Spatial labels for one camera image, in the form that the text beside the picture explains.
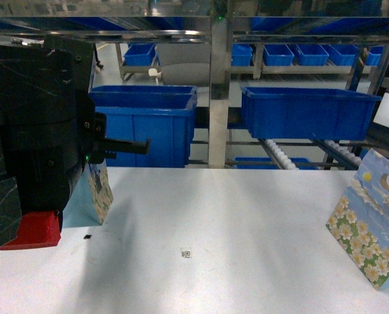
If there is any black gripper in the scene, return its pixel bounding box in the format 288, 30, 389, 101
0, 36, 150, 247

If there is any flower gift bag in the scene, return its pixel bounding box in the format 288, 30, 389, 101
63, 162, 114, 228
326, 149, 389, 290

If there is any blue bin centre left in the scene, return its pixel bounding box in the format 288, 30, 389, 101
89, 85, 197, 168

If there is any blue bin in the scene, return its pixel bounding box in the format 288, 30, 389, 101
241, 87, 382, 141
89, 85, 197, 168

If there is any blue bin centre right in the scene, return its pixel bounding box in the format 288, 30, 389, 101
241, 87, 382, 141

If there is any red plastic mount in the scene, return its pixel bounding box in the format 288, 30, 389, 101
0, 211, 61, 251

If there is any steel rack upright post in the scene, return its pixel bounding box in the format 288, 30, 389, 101
208, 16, 233, 169

